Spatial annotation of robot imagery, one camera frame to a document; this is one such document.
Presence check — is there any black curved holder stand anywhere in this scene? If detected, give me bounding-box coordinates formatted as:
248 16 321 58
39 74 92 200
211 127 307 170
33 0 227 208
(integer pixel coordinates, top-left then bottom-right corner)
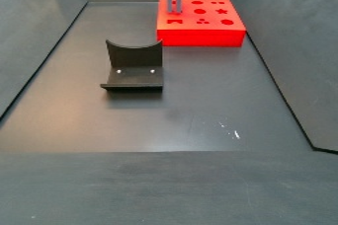
100 40 164 91

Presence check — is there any red shape-sorter block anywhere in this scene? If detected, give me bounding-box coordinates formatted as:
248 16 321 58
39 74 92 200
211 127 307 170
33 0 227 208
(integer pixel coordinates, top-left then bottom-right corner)
156 0 246 47

